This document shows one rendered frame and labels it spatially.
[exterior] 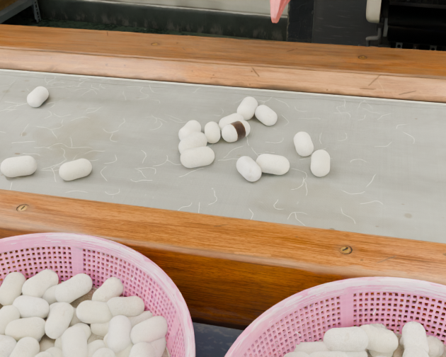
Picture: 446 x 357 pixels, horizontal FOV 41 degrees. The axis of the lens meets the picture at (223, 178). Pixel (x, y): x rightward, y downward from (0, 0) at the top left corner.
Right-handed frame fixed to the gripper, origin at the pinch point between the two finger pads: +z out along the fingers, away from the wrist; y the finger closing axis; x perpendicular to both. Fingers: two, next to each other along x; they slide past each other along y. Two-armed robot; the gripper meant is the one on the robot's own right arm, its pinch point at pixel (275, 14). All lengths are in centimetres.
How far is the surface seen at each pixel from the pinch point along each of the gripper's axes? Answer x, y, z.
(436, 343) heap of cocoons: -17.1, 19.4, 35.8
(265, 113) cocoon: 0.6, 0.6, 12.7
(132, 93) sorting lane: 5.3, -18.7, 10.2
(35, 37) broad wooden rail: 10.7, -38.5, 0.7
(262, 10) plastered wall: 185, -38, -98
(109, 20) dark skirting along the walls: 197, -119, -94
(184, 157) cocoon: -6.8, -6.3, 21.0
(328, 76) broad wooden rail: 8.1, 7.0, 4.2
